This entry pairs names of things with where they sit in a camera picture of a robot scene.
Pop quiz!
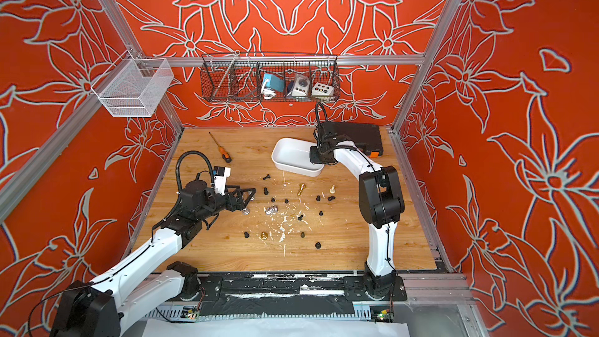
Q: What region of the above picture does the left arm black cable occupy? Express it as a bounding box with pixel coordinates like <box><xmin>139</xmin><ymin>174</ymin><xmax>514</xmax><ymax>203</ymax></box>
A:
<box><xmin>175</xmin><ymin>150</ymin><xmax>216</xmax><ymax>193</ymax></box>

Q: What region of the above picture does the white dotted cube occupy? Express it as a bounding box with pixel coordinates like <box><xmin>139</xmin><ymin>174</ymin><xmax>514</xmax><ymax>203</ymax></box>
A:
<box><xmin>311</xmin><ymin>83</ymin><xmax>335</xmax><ymax>99</ymax></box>

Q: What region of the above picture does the white rectangular storage box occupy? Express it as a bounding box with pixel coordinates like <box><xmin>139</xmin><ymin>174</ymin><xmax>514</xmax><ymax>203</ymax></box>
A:
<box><xmin>271</xmin><ymin>137</ymin><xmax>324</xmax><ymax>177</ymax></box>

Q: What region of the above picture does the black wire wall basket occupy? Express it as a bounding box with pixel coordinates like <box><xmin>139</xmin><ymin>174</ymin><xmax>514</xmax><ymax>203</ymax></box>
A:
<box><xmin>201</xmin><ymin>51</ymin><xmax>341</xmax><ymax>103</ymax></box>

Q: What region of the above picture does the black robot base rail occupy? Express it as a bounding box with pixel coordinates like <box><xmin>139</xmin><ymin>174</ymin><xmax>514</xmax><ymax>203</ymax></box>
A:
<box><xmin>157</xmin><ymin>271</ymin><xmax>408</xmax><ymax>318</ymax></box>

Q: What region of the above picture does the teal white device in basket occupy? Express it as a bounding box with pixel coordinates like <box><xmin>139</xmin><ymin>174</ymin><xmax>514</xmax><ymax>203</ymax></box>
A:
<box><xmin>261</xmin><ymin>73</ymin><xmax>285</xmax><ymax>100</ymax></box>

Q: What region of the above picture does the white round-button device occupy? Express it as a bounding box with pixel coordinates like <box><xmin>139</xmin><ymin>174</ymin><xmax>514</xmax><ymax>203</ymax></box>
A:
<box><xmin>287</xmin><ymin>74</ymin><xmax>311</xmax><ymax>98</ymax></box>

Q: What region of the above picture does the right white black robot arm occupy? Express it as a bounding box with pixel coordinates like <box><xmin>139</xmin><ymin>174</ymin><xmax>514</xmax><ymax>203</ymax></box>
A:
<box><xmin>310</xmin><ymin>121</ymin><xmax>406</xmax><ymax>298</ymax></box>

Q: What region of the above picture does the gold chess bishop lying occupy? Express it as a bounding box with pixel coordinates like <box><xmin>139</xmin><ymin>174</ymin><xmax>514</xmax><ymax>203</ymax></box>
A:
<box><xmin>297</xmin><ymin>183</ymin><xmax>306</xmax><ymax>196</ymax></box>

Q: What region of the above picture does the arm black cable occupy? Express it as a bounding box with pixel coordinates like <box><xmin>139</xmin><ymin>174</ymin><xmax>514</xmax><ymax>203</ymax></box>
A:
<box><xmin>314</xmin><ymin>101</ymin><xmax>329</xmax><ymax>137</ymax></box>
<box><xmin>175</xmin><ymin>150</ymin><xmax>216</xmax><ymax>193</ymax></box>

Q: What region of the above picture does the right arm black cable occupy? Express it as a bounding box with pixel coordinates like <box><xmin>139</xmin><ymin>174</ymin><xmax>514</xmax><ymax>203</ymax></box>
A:
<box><xmin>314</xmin><ymin>101</ymin><xmax>329</xmax><ymax>137</ymax></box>

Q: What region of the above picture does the clear plastic wall bin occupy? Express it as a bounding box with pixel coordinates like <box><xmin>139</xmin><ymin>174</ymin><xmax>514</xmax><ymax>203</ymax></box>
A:
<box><xmin>91</xmin><ymin>59</ymin><xmax>174</xmax><ymax>118</ymax></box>

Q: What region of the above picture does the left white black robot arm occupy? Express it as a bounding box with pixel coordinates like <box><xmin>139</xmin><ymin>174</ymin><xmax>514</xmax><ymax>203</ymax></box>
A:
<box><xmin>50</xmin><ymin>180</ymin><xmax>256</xmax><ymax>336</ymax></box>

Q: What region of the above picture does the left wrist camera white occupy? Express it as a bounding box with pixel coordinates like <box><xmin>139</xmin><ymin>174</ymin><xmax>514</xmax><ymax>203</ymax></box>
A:
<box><xmin>213</xmin><ymin>166</ymin><xmax>231</xmax><ymax>195</ymax></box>

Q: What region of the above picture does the silver chess knight lying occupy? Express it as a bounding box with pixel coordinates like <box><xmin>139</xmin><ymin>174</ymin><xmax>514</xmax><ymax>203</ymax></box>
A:
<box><xmin>265</xmin><ymin>205</ymin><xmax>279</xmax><ymax>215</ymax></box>

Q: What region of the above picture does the orange handled screwdriver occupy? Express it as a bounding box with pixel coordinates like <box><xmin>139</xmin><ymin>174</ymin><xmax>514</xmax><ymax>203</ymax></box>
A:
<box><xmin>208</xmin><ymin>132</ymin><xmax>232</xmax><ymax>164</ymax></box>

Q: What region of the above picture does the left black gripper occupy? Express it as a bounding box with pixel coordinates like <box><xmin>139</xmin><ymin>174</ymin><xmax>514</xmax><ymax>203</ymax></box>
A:
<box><xmin>196</xmin><ymin>183</ymin><xmax>256</xmax><ymax>223</ymax></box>

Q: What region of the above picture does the black orange tool case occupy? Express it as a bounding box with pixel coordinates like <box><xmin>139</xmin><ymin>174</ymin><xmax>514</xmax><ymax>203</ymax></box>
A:
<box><xmin>323</xmin><ymin>122</ymin><xmax>384</xmax><ymax>159</ymax></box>

